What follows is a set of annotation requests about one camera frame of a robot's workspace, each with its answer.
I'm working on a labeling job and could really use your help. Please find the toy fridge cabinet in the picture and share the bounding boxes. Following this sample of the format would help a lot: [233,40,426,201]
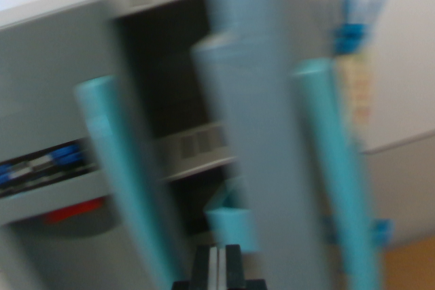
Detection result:
[0,0,344,253]

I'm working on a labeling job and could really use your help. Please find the white checklist card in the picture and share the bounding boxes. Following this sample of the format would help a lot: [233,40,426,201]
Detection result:
[334,50,377,150]

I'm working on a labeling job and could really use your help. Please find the grey slotted fridge shelf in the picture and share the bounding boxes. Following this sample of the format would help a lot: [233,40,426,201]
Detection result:
[152,121,239,183]

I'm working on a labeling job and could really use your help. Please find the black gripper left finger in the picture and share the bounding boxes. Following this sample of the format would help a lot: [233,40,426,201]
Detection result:
[190,244,219,290]

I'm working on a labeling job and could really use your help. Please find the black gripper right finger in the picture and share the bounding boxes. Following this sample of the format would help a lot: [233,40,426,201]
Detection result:
[217,244,247,290]

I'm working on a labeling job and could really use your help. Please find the grey fridge door with dispenser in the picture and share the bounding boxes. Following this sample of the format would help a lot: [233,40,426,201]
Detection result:
[0,0,191,290]

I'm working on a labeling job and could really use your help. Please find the red dispenser lever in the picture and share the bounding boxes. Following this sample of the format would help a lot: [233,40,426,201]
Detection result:
[43,198,105,225]

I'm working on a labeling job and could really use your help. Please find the teal door bin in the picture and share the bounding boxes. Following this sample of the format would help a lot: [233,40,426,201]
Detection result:
[203,181,262,254]

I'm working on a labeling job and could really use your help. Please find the plain grey fridge door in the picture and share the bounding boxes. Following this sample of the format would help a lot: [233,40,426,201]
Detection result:
[189,0,363,290]

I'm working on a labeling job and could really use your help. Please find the blue plastic clip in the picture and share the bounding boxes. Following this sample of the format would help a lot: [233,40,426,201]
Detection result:
[331,0,392,56]

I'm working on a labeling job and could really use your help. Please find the black temperature display panel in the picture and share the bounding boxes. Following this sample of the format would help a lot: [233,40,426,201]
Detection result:
[0,143,98,200]

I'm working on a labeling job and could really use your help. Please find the teal door handle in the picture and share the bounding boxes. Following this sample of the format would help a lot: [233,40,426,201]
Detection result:
[291,58,385,290]
[72,75,186,290]

